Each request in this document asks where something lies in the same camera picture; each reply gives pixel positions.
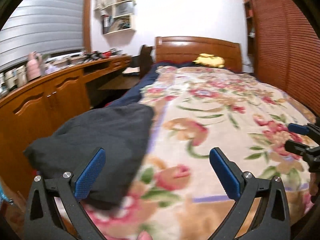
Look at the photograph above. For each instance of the red basket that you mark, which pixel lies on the red basket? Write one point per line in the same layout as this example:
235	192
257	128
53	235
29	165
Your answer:
107	54

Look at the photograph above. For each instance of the black jacket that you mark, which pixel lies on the black jacket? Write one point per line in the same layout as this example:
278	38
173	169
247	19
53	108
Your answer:
100	135

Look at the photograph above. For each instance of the dark wooden chair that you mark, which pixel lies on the dark wooden chair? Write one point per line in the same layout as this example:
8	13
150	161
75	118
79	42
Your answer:
146	57

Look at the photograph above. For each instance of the pink plush figure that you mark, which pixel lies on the pink plush figure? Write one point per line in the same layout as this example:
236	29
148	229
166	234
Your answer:
33	67

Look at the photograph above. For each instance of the grey tissue box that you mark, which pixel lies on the grey tissue box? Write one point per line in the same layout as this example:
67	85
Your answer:
115	52

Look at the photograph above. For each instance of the grey paper bag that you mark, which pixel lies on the grey paper bag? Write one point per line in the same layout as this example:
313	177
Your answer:
122	8

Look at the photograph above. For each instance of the wooden desk cabinet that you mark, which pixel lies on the wooden desk cabinet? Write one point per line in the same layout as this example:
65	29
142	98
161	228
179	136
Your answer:
62	90

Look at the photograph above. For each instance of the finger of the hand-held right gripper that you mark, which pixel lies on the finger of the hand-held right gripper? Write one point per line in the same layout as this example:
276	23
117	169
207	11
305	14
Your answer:
295	147
298	128

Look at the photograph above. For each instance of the black tripod gadget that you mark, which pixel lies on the black tripod gadget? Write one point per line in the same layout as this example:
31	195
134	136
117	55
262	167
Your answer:
92	57

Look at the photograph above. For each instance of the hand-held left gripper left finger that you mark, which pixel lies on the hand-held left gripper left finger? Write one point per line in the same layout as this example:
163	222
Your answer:
90	175

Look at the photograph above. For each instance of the grey window blind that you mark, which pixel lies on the grey window blind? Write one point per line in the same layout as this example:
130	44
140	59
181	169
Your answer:
42	25

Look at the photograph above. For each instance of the wooden louvered wardrobe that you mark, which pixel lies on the wooden louvered wardrobe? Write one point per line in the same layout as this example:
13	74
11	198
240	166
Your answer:
287	42

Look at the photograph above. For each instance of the black binders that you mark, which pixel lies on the black binders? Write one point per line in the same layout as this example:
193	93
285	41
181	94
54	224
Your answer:
105	25

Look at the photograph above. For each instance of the wooden window frame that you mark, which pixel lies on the wooden window frame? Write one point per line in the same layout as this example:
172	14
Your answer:
87	25

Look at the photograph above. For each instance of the small white figure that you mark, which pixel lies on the small white figure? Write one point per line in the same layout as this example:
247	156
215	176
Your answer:
252	34

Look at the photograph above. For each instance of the floral blanket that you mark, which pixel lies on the floral blanket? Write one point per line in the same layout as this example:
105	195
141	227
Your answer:
212	110

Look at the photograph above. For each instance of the white wall shelf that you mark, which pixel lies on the white wall shelf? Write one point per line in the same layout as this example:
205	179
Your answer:
132	22

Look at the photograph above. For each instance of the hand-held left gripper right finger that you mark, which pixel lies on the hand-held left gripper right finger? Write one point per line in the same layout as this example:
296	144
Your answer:
225	175

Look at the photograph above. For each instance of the wooden bed headboard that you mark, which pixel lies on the wooden bed headboard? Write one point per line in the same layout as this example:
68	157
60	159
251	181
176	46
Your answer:
187	48

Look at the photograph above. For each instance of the yellow plush toy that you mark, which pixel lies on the yellow plush toy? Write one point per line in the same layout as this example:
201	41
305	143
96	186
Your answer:
210	60

